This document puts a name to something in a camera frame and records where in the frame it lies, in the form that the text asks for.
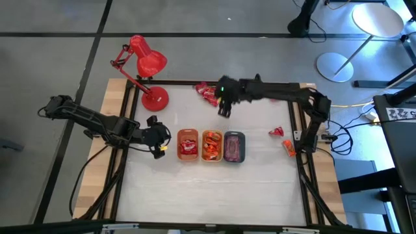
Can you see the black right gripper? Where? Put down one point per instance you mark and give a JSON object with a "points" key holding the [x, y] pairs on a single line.
{"points": [[230, 91]]}

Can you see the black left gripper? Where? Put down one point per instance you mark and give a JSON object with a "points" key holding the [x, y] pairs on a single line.
{"points": [[156, 136]]}

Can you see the orange plastic bin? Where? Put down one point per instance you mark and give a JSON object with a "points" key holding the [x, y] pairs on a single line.
{"points": [[188, 132]]}

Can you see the teal plastic bin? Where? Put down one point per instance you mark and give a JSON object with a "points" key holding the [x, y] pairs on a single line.
{"points": [[234, 133]]}

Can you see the yellow plastic bin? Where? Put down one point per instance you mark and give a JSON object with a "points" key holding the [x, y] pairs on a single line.
{"points": [[212, 130]]}

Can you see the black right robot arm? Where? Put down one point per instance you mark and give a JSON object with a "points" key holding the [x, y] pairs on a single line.
{"points": [[279, 91]]}

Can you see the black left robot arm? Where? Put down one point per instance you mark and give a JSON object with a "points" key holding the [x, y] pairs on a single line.
{"points": [[97, 122]]}

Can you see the red desk lamp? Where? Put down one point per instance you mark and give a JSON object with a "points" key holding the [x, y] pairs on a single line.
{"points": [[155, 99]]}

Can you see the black stand leg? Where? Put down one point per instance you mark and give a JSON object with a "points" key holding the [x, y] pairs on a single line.
{"points": [[300, 26]]}

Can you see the white power adapter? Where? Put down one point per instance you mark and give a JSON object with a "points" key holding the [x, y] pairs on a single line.
{"points": [[371, 116]]}

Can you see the grey floor object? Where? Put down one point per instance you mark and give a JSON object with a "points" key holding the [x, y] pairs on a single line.
{"points": [[11, 145]]}

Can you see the white round side table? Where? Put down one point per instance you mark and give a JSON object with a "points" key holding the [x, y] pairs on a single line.
{"points": [[378, 19]]}

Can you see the white printed marker sheet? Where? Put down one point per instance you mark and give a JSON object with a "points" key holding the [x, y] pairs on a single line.
{"points": [[401, 113]]}

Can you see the black desk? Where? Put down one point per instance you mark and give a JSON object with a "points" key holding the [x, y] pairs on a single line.
{"points": [[399, 146]]}

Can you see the black keyboard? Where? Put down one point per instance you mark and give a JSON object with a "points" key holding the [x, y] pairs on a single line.
{"points": [[412, 211]]}

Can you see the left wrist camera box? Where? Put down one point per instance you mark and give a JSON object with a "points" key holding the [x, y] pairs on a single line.
{"points": [[158, 152]]}

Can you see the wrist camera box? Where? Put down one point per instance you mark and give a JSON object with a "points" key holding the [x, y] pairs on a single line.
{"points": [[225, 111], [158, 152]]}

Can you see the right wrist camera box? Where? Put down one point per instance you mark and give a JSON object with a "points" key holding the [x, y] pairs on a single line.
{"points": [[225, 111]]}

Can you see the black aluminium table frame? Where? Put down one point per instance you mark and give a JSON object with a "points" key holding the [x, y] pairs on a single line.
{"points": [[182, 83]]}

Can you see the silver metal bracket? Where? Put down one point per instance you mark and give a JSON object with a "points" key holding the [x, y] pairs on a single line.
{"points": [[300, 230], [120, 227]]}

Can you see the black overhead frame bar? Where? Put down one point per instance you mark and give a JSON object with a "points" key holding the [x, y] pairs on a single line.
{"points": [[48, 227]]}

